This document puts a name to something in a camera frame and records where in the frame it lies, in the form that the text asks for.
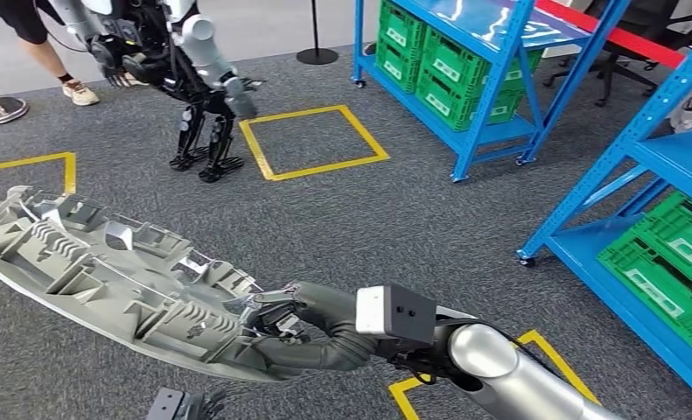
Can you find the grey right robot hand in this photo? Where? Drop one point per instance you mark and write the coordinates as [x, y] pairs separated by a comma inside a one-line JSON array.
[[316, 307]]

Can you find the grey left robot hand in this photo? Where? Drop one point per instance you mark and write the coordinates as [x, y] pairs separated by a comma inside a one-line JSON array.
[[206, 406]]

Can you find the silver plastic wheel hubcap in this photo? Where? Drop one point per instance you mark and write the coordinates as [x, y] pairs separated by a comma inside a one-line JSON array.
[[90, 278]]

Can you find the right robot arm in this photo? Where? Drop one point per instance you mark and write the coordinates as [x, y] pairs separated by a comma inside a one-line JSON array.
[[496, 377]]

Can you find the blue metal shelf rack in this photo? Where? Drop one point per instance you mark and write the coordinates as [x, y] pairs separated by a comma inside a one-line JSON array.
[[484, 23], [577, 261]]

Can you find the yellow floor tape square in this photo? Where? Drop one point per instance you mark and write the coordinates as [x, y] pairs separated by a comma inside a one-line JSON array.
[[554, 359], [258, 145], [70, 174]]

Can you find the black stanchion with round base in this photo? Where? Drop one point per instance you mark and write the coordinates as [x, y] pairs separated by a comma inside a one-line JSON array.
[[318, 56]]

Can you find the black silver humanoid robot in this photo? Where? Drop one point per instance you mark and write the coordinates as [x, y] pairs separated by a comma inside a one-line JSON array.
[[192, 35]]

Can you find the person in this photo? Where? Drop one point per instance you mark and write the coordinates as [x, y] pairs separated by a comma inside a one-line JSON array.
[[15, 17]]

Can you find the red barrier belt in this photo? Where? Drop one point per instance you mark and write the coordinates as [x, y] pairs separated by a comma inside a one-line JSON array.
[[641, 43]]

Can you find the black office chair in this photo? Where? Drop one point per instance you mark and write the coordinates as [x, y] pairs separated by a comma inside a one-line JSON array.
[[653, 17]]

